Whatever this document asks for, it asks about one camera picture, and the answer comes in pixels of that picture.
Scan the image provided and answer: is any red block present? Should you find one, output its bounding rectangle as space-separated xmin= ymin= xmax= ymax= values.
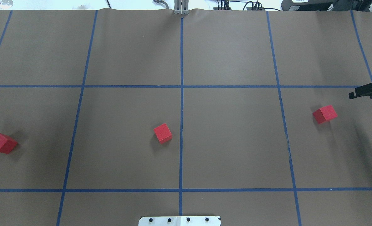
xmin=153 ymin=123 xmax=172 ymax=144
xmin=312 ymin=105 xmax=338 ymax=124
xmin=0 ymin=133 xmax=18 ymax=154

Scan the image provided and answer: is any white curved plastic part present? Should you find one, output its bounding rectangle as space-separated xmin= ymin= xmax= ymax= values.
xmin=153 ymin=0 xmax=170 ymax=9

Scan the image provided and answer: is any aluminium frame post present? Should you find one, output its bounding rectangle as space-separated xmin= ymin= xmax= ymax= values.
xmin=174 ymin=0 xmax=190 ymax=15

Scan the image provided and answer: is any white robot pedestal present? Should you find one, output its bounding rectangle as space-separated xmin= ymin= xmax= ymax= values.
xmin=138 ymin=216 xmax=221 ymax=226

